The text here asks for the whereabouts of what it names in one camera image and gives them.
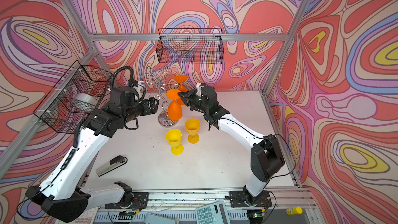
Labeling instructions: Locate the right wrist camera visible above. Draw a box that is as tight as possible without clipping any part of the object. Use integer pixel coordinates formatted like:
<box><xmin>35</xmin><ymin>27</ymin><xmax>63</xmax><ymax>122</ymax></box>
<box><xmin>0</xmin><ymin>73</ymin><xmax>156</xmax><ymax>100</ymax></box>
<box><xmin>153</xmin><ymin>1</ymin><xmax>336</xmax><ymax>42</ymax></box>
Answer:
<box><xmin>196</xmin><ymin>83</ymin><xmax>207</xmax><ymax>97</ymax></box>

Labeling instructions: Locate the black wire basket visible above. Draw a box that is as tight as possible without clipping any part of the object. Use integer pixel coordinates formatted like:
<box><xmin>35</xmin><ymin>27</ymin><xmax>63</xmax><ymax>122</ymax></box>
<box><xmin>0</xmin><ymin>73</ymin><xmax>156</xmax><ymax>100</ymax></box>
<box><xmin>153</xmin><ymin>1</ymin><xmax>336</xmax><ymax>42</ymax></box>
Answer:
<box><xmin>156</xmin><ymin>27</ymin><xmax>224</xmax><ymax>64</ymax></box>
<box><xmin>33</xmin><ymin>61</ymin><xmax>112</xmax><ymax>134</ymax></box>

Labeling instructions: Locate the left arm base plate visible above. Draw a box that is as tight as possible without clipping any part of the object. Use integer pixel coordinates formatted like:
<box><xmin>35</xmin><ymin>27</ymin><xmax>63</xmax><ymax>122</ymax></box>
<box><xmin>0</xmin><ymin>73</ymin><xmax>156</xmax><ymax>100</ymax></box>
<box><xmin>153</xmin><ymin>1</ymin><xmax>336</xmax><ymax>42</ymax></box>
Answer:
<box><xmin>105</xmin><ymin>192</ymin><xmax>149</xmax><ymax>210</ymax></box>

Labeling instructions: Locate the left black wire basket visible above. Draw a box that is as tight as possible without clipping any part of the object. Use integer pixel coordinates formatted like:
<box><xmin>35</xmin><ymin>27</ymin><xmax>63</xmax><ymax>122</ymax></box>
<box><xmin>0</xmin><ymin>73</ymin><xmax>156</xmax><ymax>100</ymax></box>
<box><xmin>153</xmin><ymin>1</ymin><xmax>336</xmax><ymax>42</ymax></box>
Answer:
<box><xmin>33</xmin><ymin>61</ymin><xmax>112</xmax><ymax>134</ymax></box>

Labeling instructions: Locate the teal calculator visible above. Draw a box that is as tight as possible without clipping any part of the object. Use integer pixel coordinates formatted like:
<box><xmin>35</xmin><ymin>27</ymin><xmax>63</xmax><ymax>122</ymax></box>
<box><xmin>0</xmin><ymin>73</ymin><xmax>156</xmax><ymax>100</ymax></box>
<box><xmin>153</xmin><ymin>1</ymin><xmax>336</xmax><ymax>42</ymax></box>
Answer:
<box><xmin>195</xmin><ymin>201</ymin><xmax>231</xmax><ymax>224</ymax></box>

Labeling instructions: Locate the chrome wine glass rack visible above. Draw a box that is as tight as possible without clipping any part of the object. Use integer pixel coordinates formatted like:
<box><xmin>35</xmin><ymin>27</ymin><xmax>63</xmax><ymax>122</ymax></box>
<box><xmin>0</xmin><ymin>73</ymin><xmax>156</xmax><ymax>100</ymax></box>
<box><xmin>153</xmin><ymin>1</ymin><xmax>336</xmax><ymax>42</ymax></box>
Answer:
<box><xmin>138</xmin><ymin>67</ymin><xmax>181</xmax><ymax>128</ymax></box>

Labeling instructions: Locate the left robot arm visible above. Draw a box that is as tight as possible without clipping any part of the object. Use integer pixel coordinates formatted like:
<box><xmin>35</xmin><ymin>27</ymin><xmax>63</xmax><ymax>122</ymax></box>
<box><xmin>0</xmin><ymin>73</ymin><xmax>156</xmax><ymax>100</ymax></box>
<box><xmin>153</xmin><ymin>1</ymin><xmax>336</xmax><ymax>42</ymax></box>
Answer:
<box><xmin>25</xmin><ymin>66</ymin><xmax>159</xmax><ymax>223</ymax></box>

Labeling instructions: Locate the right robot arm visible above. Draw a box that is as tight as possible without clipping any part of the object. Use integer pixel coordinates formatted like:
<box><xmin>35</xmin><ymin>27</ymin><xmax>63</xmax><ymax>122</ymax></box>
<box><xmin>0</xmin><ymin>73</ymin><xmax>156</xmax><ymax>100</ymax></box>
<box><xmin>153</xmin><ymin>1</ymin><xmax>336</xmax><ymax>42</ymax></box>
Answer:
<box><xmin>178</xmin><ymin>83</ymin><xmax>285</xmax><ymax>206</ymax></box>

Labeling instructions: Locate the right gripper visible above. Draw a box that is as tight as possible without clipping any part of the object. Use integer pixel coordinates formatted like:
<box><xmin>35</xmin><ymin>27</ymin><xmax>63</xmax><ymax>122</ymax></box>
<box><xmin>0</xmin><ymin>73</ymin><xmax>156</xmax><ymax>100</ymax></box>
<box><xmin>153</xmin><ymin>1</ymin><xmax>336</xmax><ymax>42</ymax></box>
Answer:
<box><xmin>177</xmin><ymin>88</ymin><xmax>209</xmax><ymax>113</ymax></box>

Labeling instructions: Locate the yellow capped bottle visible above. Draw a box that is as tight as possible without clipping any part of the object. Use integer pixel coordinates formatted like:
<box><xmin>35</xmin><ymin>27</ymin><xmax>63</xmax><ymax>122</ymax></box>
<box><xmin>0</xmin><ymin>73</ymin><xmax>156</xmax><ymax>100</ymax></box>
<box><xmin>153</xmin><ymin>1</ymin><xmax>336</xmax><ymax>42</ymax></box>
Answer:
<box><xmin>286</xmin><ymin>207</ymin><xmax>303</xmax><ymax>215</ymax></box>

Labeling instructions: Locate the orange wine glass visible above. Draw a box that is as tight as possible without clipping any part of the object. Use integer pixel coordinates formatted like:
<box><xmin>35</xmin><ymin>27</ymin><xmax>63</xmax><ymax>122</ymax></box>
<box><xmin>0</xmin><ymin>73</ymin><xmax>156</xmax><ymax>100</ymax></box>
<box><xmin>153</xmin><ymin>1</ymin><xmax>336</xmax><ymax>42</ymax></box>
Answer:
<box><xmin>174</xmin><ymin>75</ymin><xmax>187</xmax><ymax>92</ymax></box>
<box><xmin>166</xmin><ymin>89</ymin><xmax>182</xmax><ymax>121</ymax></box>

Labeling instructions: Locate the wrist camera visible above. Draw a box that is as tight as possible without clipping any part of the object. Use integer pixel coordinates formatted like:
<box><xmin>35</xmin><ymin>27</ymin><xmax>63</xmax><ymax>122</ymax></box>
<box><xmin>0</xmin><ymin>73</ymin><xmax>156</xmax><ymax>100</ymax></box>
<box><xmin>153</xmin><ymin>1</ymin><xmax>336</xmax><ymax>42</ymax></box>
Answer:
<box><xmin>131</xmin><ymin>80</ymin><xmax>147</xmax><ymax>101</ymax></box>
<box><xmin>196</xmin><ymin>83</ymin><xmax>207</xmax><ymax>97</ymax></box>

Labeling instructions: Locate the dark yellow wine glass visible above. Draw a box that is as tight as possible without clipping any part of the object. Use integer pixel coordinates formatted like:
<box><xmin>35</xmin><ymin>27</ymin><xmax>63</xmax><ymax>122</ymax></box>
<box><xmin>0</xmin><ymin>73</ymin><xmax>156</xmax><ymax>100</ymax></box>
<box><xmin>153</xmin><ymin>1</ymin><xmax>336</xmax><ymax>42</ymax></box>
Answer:
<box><xmin>185</xmin><ymin>118</ymin><xmax>201</xmax><ymax>144</ymax></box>

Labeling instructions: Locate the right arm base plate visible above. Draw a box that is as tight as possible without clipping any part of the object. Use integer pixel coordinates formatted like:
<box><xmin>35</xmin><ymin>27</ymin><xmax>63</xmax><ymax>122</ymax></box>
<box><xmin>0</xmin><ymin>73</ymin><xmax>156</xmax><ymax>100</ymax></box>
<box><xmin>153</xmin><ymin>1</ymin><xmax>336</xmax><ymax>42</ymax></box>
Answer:
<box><xmin>225</xmin><ymin>190</ymin><xmax>273</xmax><ymax>209</ymax></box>

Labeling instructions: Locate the grey box at front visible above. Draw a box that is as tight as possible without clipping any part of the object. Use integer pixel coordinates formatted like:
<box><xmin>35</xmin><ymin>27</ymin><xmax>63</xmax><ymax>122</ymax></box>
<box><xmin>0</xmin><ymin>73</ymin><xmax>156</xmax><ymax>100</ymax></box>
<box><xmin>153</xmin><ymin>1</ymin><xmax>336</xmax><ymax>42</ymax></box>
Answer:
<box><xmin>144</xmin><ymin>213</ymin><xmax>179</xmax><ymax>224</ymax></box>

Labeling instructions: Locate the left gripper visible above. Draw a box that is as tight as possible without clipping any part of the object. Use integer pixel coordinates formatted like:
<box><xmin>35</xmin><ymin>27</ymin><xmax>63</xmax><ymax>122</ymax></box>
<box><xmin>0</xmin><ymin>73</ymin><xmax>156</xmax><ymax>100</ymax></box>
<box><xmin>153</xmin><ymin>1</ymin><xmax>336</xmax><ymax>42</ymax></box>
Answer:
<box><xmin>121</xmin><ymin>96</ymin><xmax>160</xmax><ymax>126</ymax></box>

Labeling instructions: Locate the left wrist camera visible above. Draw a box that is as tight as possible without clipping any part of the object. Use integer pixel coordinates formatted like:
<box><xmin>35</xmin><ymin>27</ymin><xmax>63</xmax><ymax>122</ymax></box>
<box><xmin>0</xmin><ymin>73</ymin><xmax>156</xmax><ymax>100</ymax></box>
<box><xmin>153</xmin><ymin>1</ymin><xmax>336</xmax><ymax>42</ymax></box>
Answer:
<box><xmin>131</xmin><ymin>80</ymin><xmax>147</xmax><ymax>101</ymax></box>

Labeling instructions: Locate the light yellow wine glass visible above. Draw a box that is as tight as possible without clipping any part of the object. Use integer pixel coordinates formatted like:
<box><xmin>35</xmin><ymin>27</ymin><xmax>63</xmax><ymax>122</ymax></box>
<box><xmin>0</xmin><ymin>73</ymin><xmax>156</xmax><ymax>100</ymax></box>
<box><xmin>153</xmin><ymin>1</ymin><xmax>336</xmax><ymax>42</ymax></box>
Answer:
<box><xmin>165</xmin><ymin>129</ymin><xmax>183</xmax><ymax>155</ymax></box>

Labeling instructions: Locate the back black wire basket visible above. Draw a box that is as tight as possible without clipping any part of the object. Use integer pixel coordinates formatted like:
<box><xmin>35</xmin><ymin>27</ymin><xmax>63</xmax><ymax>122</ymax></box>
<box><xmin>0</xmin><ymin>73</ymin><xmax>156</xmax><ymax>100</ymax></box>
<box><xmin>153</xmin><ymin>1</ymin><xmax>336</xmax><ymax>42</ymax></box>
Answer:
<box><xmin>156</xmin><ymin>27</ymin><xmax>224</xmax><ymax>64</ymax></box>

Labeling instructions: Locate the grey black stapler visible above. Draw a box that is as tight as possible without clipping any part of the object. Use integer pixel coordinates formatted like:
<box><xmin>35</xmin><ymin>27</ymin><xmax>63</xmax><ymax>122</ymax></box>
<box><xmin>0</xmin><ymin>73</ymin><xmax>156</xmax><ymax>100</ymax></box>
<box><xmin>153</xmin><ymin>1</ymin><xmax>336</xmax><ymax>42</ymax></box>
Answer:
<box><xmin>96</xmin><ymin>155</ymin><xmax>128</xmax><ymax>177</ymax></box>

